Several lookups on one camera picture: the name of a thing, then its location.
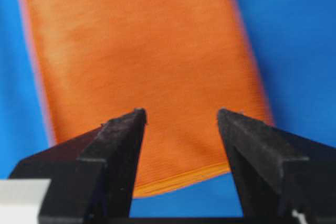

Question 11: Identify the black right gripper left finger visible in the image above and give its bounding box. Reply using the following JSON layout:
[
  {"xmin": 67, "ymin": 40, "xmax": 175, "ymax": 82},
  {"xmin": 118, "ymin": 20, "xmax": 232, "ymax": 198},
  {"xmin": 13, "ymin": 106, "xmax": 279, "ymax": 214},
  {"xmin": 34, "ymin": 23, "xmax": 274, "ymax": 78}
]
[{"xmin": 9, "ymin": 108, "xmax": 146, "ymax": 223}]

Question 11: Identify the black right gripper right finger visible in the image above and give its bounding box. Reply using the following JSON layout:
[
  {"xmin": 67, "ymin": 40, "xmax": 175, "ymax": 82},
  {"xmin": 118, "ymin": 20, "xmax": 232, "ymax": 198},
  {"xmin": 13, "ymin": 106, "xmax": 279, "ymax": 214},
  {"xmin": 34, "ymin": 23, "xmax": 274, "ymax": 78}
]
[{"xmin": 217, "ymin": 109, "xmax": 335, "ymax": 223}]

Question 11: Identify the orange towel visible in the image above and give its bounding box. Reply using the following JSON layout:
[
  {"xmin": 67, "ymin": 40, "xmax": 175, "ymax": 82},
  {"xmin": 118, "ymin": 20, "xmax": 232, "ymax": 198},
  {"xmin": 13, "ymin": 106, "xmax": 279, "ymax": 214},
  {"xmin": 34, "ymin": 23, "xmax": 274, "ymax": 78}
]
[{"xmin": 19, "ymin": 0, "xmax": 272, "ymax": 198}]

